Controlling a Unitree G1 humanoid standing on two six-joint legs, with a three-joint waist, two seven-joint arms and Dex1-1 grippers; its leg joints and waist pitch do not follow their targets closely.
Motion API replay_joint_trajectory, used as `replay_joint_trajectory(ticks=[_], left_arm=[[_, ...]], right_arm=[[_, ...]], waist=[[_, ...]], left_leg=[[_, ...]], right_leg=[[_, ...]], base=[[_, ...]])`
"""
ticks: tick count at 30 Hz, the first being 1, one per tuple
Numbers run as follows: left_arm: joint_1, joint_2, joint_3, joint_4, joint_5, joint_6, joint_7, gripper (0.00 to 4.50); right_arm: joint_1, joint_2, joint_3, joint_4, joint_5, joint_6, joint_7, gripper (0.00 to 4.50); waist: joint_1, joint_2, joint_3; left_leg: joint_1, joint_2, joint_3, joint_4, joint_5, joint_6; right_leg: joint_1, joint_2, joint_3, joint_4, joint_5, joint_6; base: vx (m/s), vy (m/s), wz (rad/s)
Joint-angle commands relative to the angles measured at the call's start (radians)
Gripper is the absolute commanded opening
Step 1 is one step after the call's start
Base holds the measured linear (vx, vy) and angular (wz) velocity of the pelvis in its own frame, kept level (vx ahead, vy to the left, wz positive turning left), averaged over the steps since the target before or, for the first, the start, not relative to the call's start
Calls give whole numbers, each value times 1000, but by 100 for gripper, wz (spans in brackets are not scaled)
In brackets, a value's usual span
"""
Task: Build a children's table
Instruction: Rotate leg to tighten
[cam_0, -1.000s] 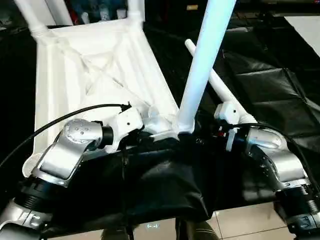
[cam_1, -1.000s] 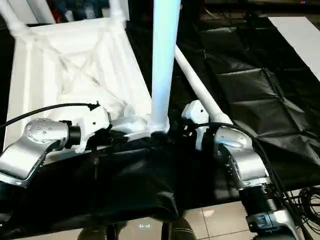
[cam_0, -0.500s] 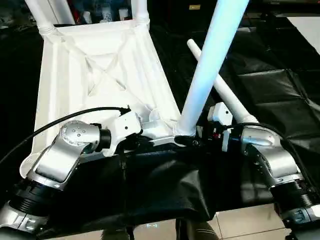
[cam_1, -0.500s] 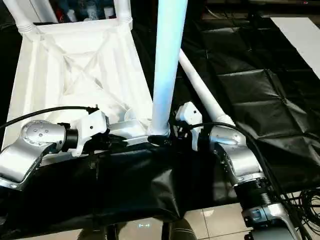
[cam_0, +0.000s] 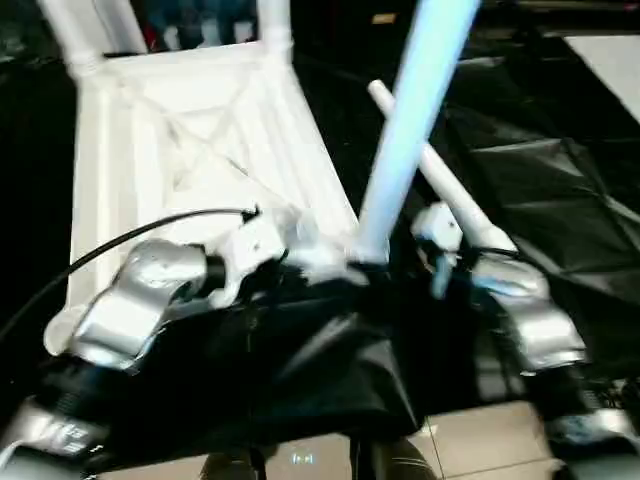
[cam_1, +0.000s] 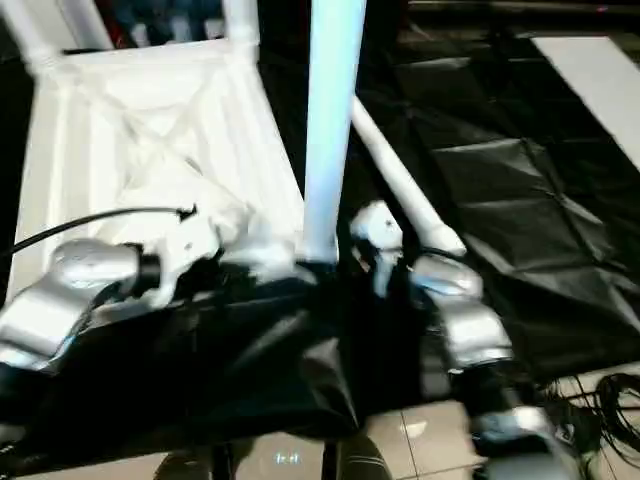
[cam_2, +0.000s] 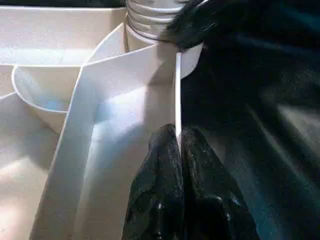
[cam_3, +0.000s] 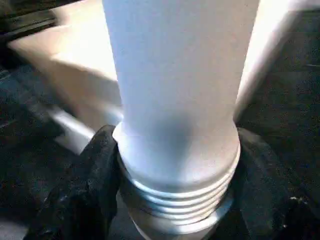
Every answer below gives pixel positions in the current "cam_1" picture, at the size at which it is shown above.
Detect white plastic table leg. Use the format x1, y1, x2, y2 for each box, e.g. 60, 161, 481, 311
299, 0, 370, 265
351, 97, 469, 260
0, 0, 67, 75
222, 0, 262, 60

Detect white plastic table top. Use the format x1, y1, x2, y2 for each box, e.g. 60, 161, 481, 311
9, 42, 342, 302

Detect dark robot left foot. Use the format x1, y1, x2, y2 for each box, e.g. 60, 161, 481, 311
154, 444, 237, 480

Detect dark robot foot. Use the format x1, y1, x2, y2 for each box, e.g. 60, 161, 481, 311
322, 434, 395, 480
154, 444, 237, 480

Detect dark robot right foot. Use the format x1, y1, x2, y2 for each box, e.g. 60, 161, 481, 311
322, 434, 395, 480

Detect black work mat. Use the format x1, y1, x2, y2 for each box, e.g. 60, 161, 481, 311
0, 19, 640, 469

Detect white display cabinet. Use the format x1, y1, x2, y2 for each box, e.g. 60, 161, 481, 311
0, 0, 231, 51

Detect black cabinet with gold label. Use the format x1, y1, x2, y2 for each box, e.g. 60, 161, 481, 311
369, 0, 640, 37

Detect white flat board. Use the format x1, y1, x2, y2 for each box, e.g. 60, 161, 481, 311
529, 34, 640, 175

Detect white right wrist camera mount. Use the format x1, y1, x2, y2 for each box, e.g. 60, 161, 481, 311
348, 199, 405, 300

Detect black left wrist camera cable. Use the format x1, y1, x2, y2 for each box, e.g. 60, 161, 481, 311
9, 202, 200, 255

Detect tangled black floor cables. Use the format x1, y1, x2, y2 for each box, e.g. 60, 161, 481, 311
539, 372, 640, 480

